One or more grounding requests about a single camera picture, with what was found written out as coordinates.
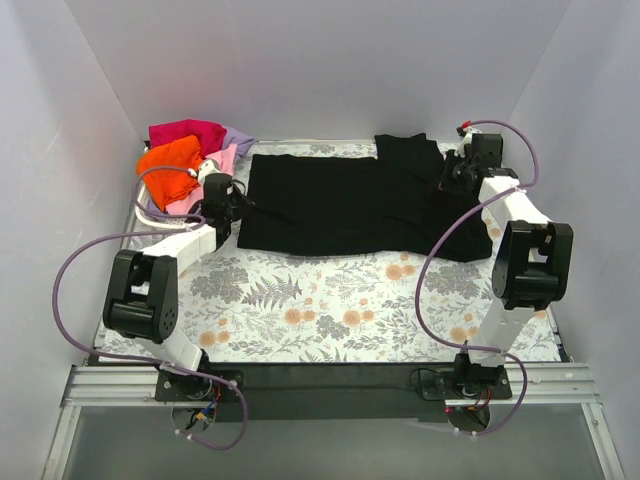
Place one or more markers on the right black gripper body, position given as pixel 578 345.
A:
pixel 451 171

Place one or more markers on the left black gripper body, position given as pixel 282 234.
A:
pixel 240 205

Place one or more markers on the black t shirt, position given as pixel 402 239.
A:
pixel 331 206

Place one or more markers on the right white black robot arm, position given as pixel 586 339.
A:
pixel 532 263

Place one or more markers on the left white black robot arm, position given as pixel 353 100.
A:
pixel 142 295

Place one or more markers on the pink t shirt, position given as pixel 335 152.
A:
pixel 225 159

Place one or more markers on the orange t shirt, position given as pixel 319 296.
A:
pixel 170 182

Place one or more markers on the lavender t shirt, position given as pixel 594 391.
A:
pixel 242 141

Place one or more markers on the magenta t shirt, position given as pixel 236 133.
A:
pixel 210 135

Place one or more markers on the white plastic laundry basket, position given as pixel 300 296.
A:
pixel 154 218

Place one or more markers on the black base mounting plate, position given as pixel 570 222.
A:
pixel 335 391

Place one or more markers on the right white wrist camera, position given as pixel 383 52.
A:
pixel 466 131

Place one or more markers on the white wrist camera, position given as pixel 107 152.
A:
pixel 206 168
pixel 466 131

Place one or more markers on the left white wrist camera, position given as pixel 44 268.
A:
pixel 206 168

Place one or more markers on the aluminium frame rail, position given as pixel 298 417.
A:
pixel 135 385

